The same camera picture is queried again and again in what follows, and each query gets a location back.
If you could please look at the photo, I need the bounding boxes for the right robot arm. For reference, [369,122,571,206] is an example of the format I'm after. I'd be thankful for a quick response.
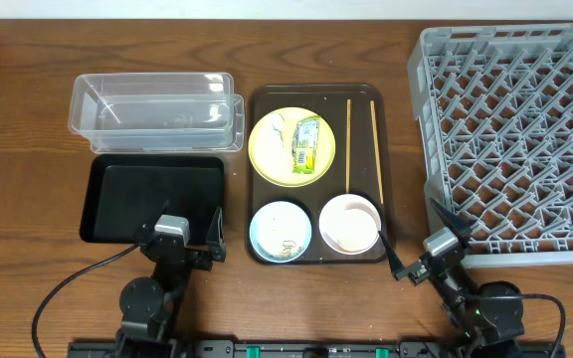
[379,200,524,357]

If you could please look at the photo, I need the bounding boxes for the black plastic tray bin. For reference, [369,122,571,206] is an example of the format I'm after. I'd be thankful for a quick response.
[80,154,225,245]

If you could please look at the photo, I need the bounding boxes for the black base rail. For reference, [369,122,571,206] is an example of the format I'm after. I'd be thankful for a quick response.
[66,338,566,358]

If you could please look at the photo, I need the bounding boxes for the light blue bowl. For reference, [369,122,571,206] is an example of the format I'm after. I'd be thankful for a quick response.
[249,201,312,264]

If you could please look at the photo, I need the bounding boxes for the dark brown serving tray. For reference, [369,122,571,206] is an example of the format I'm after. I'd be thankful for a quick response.
[248,84,394,266]

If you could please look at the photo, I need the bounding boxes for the white cup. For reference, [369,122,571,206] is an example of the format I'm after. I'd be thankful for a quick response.
[333,209,377,252]

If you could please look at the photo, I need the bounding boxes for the white pink bowl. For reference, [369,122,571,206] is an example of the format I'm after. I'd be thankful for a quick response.
[318,194,382,256]

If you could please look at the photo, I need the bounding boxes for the green snack wrapper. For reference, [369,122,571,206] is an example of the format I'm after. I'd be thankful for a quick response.
[291,115,321,174]

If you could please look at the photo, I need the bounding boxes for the clear plastic bin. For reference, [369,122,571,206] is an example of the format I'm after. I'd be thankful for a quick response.
[69,72,245,154]

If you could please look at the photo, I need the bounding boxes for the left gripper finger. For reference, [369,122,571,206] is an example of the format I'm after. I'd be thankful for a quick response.
[205,207,227,263]
[134,200,169,242]

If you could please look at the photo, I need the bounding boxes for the grey dishwasher rack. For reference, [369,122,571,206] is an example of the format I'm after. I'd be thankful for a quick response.
[407,23,573,268]

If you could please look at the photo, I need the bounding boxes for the rice food scraps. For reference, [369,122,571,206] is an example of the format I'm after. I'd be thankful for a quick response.
[266,240,303,261]

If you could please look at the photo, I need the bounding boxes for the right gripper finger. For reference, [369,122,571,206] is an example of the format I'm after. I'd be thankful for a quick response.
[430,199,472,243]
[378,231,405,280]

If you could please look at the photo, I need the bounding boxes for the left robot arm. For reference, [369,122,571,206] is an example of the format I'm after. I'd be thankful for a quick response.
[111,204,226,358]

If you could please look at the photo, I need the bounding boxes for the left wooden chopstick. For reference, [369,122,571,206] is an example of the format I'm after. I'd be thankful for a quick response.
[345,98,352,193]

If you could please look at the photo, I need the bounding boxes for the right wooden chopstick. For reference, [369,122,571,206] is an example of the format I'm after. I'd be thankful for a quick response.
[369,100,384,206]

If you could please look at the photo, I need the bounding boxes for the wooden chopstick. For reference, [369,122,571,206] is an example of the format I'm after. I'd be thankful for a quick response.
[345,98,352,193]
[369,100,384,206]

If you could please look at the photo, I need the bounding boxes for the yellow round plate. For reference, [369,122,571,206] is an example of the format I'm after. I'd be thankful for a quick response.
[248,106,336,187]

